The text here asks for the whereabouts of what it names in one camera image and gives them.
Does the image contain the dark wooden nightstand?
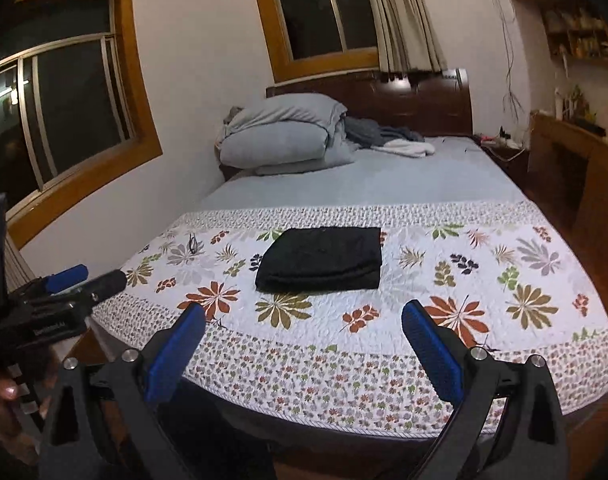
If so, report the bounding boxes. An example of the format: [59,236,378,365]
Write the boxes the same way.
[474,132,530,196]

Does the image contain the small wooden framed window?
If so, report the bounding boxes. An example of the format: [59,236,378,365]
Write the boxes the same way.
[234,0,385,83]

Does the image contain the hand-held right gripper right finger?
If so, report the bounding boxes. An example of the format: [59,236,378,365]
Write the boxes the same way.
[401,299,569,480]

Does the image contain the wooden wall shelf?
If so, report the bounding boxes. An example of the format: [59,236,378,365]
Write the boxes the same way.
[538,2,608,68]

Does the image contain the large wooden framed window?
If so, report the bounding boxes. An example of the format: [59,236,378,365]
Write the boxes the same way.
[0,0,163,251]

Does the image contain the white floral quilt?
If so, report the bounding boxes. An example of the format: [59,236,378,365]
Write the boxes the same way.
[91,201,608,433]

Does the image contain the brown wooden headboard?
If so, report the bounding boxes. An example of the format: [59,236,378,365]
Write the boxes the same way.
[265,70,473,137]

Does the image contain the bed with grey sheet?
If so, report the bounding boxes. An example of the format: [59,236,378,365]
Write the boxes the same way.
[196,135,529,216]

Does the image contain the dark grey clothing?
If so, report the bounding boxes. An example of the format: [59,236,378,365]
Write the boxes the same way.
[344,116,425,150]

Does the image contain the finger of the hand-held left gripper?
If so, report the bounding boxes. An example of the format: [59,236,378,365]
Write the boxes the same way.
[59,269,129,311]
[19,264,90,303]

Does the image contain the person's left hand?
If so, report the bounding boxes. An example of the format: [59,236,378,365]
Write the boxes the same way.
[0,374,22,406]

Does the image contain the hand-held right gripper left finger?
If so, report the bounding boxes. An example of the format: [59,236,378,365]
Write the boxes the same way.
[38,302,207,480]

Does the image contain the black pants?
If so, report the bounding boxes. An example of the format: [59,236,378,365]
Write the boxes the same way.
[255,226,383,293]

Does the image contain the white cloth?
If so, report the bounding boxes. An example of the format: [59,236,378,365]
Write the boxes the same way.
[379,138,436,158]

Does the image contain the beige curtain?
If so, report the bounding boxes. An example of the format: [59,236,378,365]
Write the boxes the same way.
[359,0,449,75]

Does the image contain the grey pillow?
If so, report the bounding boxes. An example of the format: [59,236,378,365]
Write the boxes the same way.
[219,124,331,169]

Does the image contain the grey folded duvet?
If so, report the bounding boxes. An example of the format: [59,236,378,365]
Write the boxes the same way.
[223,92,357,177]

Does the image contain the wooden desk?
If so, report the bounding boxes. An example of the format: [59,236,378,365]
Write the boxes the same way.
[528,112,608,281]

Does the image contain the thin hanging cable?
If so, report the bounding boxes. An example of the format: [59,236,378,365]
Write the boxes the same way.
[478,0,525,121]

